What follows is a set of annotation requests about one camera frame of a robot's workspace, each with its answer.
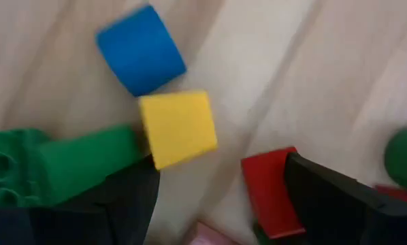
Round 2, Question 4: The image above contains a green rectangular block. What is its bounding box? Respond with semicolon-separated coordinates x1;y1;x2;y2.
383;125;407;193

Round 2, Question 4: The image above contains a medium green block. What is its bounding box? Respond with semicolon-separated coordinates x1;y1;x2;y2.
36;124;146;206

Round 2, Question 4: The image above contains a green studded plastic brick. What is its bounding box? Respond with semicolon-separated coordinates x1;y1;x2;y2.
0;127;53;208

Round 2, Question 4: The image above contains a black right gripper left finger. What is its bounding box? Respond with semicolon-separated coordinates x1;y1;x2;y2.
0;154;161;245

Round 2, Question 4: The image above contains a medium blue block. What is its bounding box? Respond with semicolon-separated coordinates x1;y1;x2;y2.
94;3;188;98

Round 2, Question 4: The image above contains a red rectangular block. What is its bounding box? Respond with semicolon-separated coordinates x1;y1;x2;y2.
240;146;306;240
374;184;407;207

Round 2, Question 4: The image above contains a small yellow cube block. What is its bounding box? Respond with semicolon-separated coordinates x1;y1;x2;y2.
137;89;219;171

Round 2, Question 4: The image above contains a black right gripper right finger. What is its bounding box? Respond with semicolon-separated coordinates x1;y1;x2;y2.
284;152;407;245

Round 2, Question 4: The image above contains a long pink block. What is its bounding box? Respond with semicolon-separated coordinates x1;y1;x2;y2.
189;220;242;245

